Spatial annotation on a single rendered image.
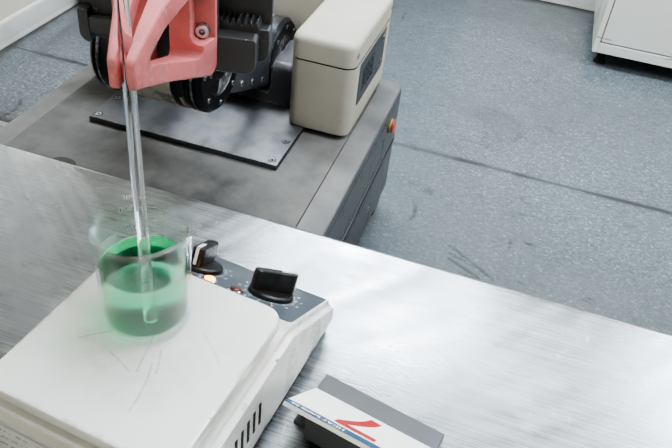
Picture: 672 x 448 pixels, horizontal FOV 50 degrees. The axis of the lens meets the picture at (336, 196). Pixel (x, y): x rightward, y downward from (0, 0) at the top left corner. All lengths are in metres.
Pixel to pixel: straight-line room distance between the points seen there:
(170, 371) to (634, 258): 1.65
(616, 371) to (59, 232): 0.45
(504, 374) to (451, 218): 1.36
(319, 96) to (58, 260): 0.88
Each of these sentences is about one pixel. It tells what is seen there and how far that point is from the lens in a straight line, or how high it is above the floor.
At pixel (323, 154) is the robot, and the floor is 0.36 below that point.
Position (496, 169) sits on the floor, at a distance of 2.12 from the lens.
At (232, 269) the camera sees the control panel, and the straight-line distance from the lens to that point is 0.53.
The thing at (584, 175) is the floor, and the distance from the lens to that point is 2.21.
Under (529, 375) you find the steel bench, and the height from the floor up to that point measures 0.75.
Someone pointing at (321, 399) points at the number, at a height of 0.77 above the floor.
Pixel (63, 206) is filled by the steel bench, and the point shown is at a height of 0.75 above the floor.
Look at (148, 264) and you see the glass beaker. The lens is 0.38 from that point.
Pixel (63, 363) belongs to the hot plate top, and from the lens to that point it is 0.42.
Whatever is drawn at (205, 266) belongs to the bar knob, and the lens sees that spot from 0.51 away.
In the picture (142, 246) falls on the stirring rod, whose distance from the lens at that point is 0.38.
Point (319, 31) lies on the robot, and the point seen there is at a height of 0.58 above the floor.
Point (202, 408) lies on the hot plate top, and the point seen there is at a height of 0.84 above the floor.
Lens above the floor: 1.16
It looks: 38 degrees down
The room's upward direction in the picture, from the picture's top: 7 degrees clockwise
